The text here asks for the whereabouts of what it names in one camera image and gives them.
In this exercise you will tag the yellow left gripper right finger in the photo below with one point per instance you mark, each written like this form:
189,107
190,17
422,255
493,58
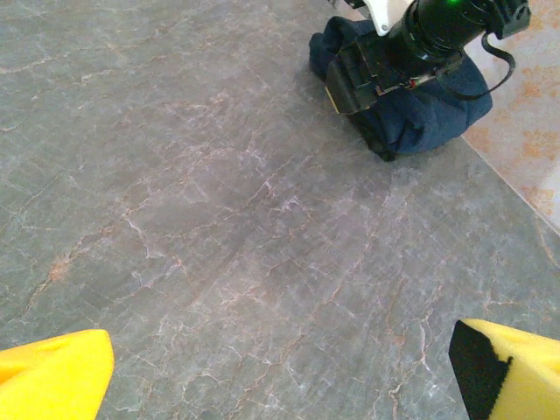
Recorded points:
525,376

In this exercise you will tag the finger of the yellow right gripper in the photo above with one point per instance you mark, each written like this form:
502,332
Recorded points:
350,87

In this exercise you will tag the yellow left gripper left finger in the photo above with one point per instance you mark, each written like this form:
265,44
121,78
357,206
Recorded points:
52,380

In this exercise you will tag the navy blue t-shirt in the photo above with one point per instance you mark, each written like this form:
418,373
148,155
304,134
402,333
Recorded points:
420,122

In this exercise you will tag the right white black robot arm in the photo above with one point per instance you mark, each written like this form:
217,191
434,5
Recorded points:
385,13

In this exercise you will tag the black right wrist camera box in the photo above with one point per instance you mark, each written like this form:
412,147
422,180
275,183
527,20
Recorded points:
514,17

